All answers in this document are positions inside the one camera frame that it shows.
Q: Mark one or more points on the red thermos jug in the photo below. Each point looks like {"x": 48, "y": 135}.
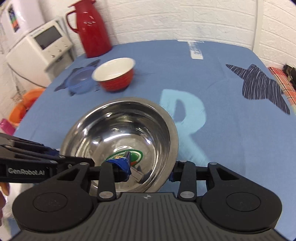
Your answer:
{"x": 91, "y": 29}

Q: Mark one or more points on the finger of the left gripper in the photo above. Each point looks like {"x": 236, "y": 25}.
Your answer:
{"x": 47, "y": 151}
{"x": 70, "y": 161}

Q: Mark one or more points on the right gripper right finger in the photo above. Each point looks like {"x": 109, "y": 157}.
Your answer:
{"x": 183, "y": 169}

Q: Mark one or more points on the red ceramic bowl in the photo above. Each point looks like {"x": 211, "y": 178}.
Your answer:
{"x": 115, "y": 75}

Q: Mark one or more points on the orange plastic basin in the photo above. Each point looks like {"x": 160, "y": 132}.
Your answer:
{"x": 21, "y": 108}

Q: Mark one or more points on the white water dispenser appliance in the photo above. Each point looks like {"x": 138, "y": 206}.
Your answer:
{"x": 41, "y": 55}

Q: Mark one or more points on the blue patterned tablecloth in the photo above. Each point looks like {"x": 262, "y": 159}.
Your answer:
{"x": 215, "y": 123}

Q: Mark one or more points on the person left hand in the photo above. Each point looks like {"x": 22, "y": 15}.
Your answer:
{"x": 5, "y": 191}

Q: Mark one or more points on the blue translucent plastic bowl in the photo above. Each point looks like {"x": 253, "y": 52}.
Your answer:
{"x": 81, "y": 81}

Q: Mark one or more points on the stainless steel bowl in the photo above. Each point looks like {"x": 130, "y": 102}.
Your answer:
{"x": 132, "y": 124}

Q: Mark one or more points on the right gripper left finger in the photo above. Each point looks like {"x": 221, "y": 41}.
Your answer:
{"x": 121, "y": 167}

